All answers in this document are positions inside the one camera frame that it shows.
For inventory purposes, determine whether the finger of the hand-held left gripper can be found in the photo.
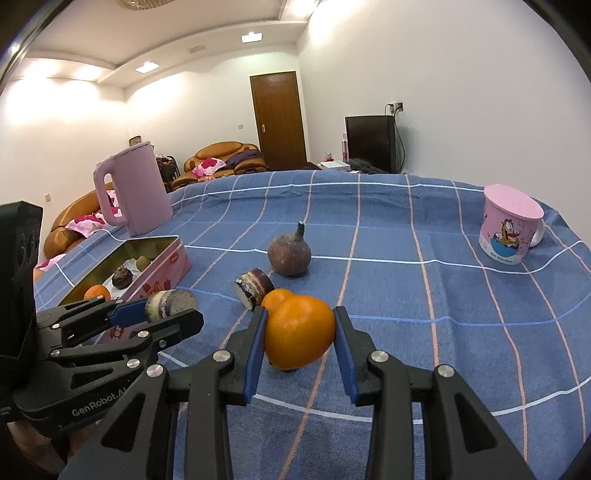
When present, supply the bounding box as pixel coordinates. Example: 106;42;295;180
38;298;148;344
50;308;204;370

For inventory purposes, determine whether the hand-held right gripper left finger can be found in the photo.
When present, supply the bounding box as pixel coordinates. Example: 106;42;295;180
60;305;269;480

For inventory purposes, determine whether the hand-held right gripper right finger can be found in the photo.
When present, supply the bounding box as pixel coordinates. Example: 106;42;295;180
334;305;536;480

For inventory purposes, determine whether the cut purple fruit half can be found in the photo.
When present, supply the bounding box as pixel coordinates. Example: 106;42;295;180
234;269;274;309
145;289;198;321

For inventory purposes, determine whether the pink tin box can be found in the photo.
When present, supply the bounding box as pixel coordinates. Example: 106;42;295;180
58;235;192;344

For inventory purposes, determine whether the whole mangosteen with stem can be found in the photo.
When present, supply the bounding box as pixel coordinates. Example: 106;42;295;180
268;222;311;276

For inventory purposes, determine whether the blue checked cloth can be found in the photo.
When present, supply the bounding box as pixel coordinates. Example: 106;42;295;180
34;170;591;480

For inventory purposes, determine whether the long brown leather sofa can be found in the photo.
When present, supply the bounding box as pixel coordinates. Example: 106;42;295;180
44;182;122;259

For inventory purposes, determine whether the pink electric kettle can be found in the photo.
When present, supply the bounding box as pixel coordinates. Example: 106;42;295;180
93;141;174;236

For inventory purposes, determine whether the purple cloth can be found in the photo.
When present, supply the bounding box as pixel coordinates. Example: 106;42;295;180
225;150;262;170

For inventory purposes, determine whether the brown leather armchair sofa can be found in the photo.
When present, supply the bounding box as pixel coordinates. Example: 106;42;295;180
184;141;269;186

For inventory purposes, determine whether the black soundbar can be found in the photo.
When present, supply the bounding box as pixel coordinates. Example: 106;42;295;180
348;158;386;175

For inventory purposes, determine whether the pink cartoon cup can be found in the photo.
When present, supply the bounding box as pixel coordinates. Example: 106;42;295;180
479;184;546;266

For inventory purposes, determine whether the black television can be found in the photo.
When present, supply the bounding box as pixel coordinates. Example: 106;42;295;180
345;115;399;174

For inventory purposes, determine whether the brown wooden door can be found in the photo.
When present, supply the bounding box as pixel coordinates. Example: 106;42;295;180
250;71;308;171

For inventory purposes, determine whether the black power cable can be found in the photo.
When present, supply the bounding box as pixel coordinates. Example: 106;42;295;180
385;104;408;174

